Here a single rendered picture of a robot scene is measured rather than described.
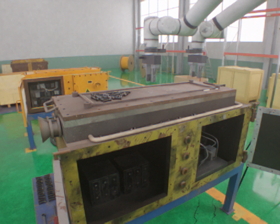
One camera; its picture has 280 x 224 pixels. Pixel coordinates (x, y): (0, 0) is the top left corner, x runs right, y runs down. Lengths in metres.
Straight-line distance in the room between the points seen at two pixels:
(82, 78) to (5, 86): 3.60
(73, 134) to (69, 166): 0.15
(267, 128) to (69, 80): 3.02
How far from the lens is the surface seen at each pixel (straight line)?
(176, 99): 1.18
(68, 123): 0.92
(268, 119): 1.79
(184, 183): 1.40
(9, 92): 6.76
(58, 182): 0.73
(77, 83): 3.60
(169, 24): 0.98
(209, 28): 1.14
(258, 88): 6.80
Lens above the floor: 1.64
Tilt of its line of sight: 18 degrees down
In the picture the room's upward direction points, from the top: straight up
